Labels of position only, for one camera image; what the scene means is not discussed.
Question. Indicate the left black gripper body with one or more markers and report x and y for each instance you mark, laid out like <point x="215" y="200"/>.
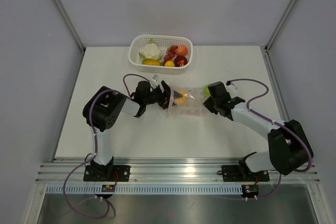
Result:
<point x="156" y="96"/>

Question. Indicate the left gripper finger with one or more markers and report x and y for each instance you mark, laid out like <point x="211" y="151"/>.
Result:
<point x="177" y="95"/>
<point x="167" y="91"/>

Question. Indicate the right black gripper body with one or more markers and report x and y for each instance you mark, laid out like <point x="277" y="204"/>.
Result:
<point x="211" y="104"/>

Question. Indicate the orange yellow fake peach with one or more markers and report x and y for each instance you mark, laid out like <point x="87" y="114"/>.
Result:
<point x="182" y="101"/>

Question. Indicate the green fake apple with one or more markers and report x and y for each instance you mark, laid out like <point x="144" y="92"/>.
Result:
<point x="206" y="91"/>

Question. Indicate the clear zip top bag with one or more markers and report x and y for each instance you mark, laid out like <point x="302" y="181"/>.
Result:
<point x="187" y="101"/>

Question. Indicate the yellow fake fruit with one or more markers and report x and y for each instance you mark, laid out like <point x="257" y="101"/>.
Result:
<point x="169" y="63"/>

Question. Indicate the dark purple fake fruit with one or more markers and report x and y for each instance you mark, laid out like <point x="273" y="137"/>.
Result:
<point x="180" y="61"/>

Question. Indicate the yellow green fake mango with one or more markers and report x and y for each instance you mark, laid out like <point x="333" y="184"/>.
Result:
<point x="151" y="62"/>

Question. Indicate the red fake fruit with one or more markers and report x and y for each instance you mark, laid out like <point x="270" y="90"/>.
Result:
<point x="170" y="54"/>

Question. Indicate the orange red fake peach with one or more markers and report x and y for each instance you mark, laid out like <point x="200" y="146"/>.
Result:
<point x="181" y="50"/>

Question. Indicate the white fake cauliflower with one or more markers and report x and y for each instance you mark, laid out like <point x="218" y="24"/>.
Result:
<point x="150" y="51"/>

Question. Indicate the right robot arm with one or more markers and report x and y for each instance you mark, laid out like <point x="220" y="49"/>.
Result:
<point x="288" y="147"/>

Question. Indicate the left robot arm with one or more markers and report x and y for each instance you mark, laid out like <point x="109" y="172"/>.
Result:
<point x="101" y="113"/>

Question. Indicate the white perforated plastic basket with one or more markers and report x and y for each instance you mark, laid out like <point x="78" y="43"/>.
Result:
<point x="136" y="57"/>

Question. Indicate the right small circuit board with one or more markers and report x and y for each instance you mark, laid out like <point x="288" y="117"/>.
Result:
<point x="250" y="190"/>

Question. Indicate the small circuit board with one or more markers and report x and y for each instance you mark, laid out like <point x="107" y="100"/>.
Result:
<point x="108" y="188"/>
<point x="250" y="190"/>

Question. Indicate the left small circuit board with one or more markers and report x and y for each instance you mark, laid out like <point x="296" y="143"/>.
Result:
<point x="108" y="188"/>

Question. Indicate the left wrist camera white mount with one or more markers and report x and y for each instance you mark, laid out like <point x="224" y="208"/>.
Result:
<point x="155" y="80"/>

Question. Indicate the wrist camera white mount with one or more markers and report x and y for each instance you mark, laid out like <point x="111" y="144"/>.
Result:
<point x="155" y="80"/>
<point x="231" y="86"/>

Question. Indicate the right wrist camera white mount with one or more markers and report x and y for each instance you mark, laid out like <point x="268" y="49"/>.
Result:
<point x="231" y="86"/>

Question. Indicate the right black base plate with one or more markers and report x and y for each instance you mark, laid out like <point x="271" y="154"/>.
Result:
<point x="231" y="173"/>

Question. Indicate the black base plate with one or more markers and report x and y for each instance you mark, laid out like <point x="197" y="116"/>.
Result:
<point x="118" y="173"/>
<point x="231" y="173"/>

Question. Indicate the right aluminium frame post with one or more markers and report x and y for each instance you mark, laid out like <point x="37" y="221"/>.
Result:
<point x="281" y="24"/>

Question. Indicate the aluminium frame post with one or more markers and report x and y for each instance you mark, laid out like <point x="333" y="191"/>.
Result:
<point x="281" y="24"/>
<point x="69" y="24"/>

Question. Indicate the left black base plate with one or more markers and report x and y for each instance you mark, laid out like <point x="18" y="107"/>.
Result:
<point x="118" y="173"/>

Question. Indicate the left aluminium frame post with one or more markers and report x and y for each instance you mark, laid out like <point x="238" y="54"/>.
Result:
<point x="69" y="24"/>

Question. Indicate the white slotted cable duct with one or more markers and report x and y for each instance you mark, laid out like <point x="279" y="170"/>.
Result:
<point x="148" y="189"/>

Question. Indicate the aluminium mounting rail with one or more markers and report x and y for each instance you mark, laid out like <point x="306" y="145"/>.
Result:
<point x="146" y="170"/>

